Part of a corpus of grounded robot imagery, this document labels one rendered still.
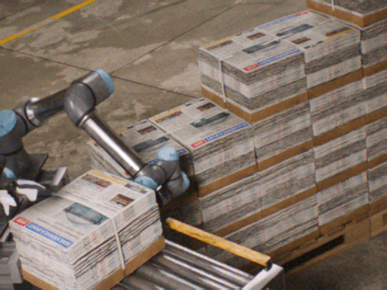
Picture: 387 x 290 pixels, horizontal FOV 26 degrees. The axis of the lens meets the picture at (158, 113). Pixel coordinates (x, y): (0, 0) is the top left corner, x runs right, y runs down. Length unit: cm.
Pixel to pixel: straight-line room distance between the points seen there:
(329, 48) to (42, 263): 153
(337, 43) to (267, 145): 51
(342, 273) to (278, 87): 97
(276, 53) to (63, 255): 137
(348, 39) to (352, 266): 105
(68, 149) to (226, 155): 202
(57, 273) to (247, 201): 117
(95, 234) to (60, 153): 270
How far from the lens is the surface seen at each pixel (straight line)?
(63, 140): 534
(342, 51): 356
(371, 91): 374
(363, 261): 396
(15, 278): 297
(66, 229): 254
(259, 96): 335
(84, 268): 254
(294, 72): 342
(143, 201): 263
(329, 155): 371
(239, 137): 336
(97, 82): 304
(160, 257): 274
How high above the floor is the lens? 241
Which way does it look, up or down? 26 degrees down
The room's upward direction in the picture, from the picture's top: 9 degrees counter-clockwise
